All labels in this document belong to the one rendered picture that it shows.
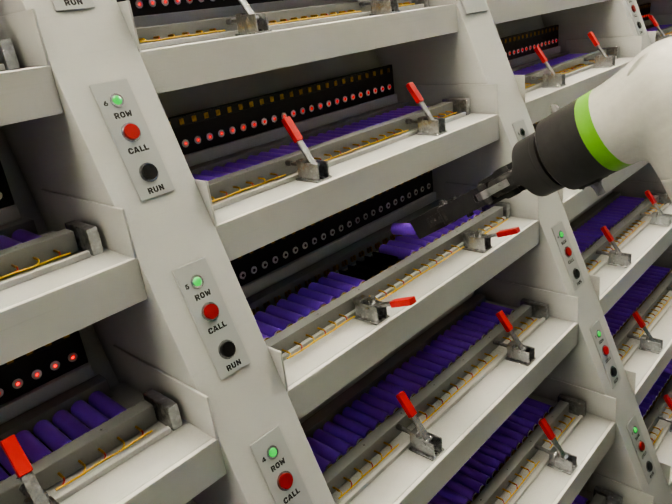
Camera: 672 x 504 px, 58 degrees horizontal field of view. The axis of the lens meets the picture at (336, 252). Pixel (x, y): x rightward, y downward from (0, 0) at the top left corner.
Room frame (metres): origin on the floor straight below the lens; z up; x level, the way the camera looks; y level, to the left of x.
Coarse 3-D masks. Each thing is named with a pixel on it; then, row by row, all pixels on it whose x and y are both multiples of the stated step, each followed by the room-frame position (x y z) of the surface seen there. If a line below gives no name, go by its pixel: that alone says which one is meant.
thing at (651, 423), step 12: (660, 384) 1.39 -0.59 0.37; (648, 396) 1.35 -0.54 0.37; (660, 396) 1.34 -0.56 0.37; (648, 408) 1.32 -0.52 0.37; (660, 408) 1.30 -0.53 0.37; (648, 420) 1.27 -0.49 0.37; (660, 420) 1.29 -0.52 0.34; (648, 432) 1.24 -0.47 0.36; (660, 432) 1.25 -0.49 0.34; (660, 444) 1.22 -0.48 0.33; (660, 456) 1.19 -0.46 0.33
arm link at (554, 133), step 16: (560, 112) 0.68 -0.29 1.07; (544, 128) 0.68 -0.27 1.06; (560, 128) 0.66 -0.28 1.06; (576, 128) 0.65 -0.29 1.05; (544, 144) 0.68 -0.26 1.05; (560, 144) 0.66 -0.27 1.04; (576, 144) 0.65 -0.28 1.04; (544, 160) 0.68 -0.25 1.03; (560, 160) 0.67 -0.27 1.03; (576, 160) 0.65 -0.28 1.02; (592, 160) 0.65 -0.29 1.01; (560, 176) 0.68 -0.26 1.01; (576, 176) 0.67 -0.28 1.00; (592, 176) 0.66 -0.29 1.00
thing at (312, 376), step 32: (448, 192) 1.17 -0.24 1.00; (384, 224) 1.06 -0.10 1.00; (512, 224) 1.05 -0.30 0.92; (320, 256) 0.95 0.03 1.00; (480, 256) 0.94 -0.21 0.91; (512, 256) 1.00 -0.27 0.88; (256, 288) 0.87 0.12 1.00; (416, 288) 0.86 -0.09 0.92; (448, 288) 0.87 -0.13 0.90; (352, 320) 0.80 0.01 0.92; (384, 320) 0.78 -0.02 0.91; (416, 320) 0.82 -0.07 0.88; (320, 352) 0.73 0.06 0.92; (352, 352) 0.73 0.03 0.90; (384, 352) 0.78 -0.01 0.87; (288, 384) 0.67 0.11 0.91; (320, 384) 0.70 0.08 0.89
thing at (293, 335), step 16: (496, 208) 1.07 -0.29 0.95; (464, 224) 1.01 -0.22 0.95; (480, 224) 1.02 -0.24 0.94; (448, 240) 0.96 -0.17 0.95; (416, 256) 0.91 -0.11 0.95; (432, 256) 0.93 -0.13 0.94; (448, 256) 0.93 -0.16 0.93; (384, 272) 0.87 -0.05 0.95; (400, 272) 0.88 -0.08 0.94; (368, 288) 0.83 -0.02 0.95; (384, 288) 0.85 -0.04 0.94; (336, 304) 0.79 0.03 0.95; (352, 304) 0.81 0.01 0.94; (304, 320) 0.76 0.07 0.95; (320, 320) 0.77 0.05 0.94; (272, 336) 0.73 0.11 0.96; (288, 336) 0.73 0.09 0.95; (304, 336) 0.75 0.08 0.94; (288, 352) 0.72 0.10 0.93
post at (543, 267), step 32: (480, 32) 1.08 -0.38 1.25; (384, 64) 1.20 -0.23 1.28; (416, 64) 1.15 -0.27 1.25; (448, 64) 1.10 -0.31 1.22; (480, 64) 1.06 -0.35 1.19; (512, 96) 1.10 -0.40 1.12; (512, 128) 1.07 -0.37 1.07; (480, 160) 1.11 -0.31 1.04; (544, 224) 1.06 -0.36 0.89; (544, 256) 1.07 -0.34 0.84; (576, 256) 1.10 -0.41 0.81; (480, 288) 1.19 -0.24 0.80; (544, 288) 1.08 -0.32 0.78; (576, 352) 1.07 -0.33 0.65; (576, 384) 1.09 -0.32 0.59; (608, 384) 1.07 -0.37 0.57; (640, 416) 1.11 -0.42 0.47; (640, 480) 1.06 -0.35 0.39
